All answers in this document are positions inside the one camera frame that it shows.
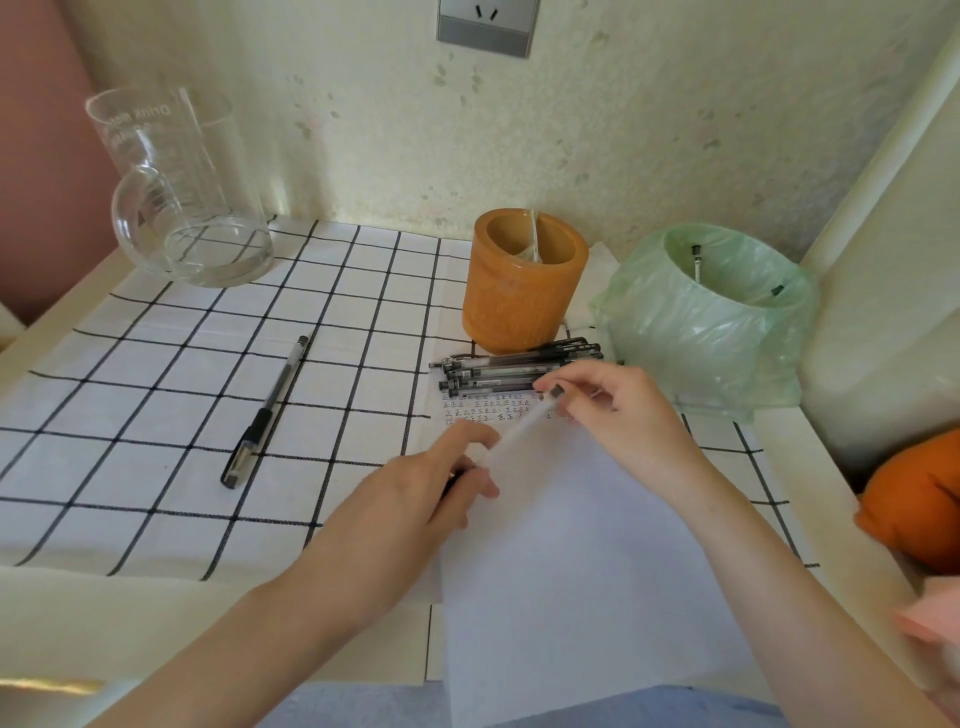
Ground bin with green plastic bag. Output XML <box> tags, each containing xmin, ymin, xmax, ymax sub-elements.
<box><xmin>588</xmin><ymin>222</ymin><xmax>821</xmax><ymax>423</ymax></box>

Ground clear glass measuring jug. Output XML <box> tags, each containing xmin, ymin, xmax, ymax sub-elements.
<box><xmin>84</xmin><ymin>85</ymin><xmax>277</xmax><ymax>289</ymax></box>

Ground white paper sheet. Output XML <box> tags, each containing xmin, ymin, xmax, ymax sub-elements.
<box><xmin>437</xmin><ymin>391</ymin><xmax>762</xmax><ymax>728</ymax></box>

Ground white furniture panel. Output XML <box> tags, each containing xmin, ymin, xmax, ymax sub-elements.
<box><xmin>793</xmin><ymin>22</ymin><xmax>960</xmax><ymax>485</ymax></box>

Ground person's blue clothing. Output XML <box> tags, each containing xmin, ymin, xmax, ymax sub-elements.
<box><xmin>255</xmin><ymin>681</ymin><xmax>789</xmax><ymax>728</ymax></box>

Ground person's left hand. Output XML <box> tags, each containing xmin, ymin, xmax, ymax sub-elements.
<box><xmin>271</xmin><ymin>423</ymin><xmax>501</xmax><ymax>640</ymax></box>

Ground pink cloth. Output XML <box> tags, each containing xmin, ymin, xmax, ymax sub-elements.
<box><xmin>892</xmin><ymin>573</ymin><xmax>960</xmax><ymax>648</ymax></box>

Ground person's left forearm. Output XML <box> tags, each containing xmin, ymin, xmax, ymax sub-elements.
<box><xmin>88</xmin><ymin>576</ymin><xmax>355</xmax><ymax>728</ymax></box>

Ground black capped gel pen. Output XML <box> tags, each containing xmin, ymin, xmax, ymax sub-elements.
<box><xmin>219</xmin><ymin>334</ymin><xmax>312</xmax><ymax>491</ymax></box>

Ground pile of black gel pens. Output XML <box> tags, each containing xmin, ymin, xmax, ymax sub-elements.
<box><xmin>429</xmin><ymin>336</ymin><xmax>606</xmax><ymax>399</ymax></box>

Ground orange cushion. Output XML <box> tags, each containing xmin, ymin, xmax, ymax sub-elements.
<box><xmin>854</xmin><ymin>429</ymin><xmax>960</xmax><ymax>576</ymax></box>

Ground person's right hand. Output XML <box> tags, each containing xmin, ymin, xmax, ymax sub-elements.
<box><xmin>534</xmin><ymin>360</ymin><xmax>726</xmax><ymax>528</ymax></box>

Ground white black checked tablecloth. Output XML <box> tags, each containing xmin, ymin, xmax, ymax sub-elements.
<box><xmin>0</xmin><ymin>216</ymin><xmax>823</xmax><ymax>685</ymax></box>

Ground orange round pen holder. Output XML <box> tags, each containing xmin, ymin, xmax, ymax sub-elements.
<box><xmin>460</xmin><ymin>207</ymin><xmax>591</xmax><ymax>357</ymax></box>

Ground person's right forearm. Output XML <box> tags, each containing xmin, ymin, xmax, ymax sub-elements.
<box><xmin>673</xmin><ymin>477</ymin><xmax>958</xmax><ymax>728</ymax></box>

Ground grey wall socket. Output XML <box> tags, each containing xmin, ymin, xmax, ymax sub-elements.
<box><xmin>436</xmin><ymin>0</ymin><xmax>542</xmax><ymax>60</ymax></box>

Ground clear barrel gel pen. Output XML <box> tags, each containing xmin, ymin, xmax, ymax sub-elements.
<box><xmin>444</xmin><ymin>382</ymin><xmax>567</xmax><ymax>498</ymax></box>

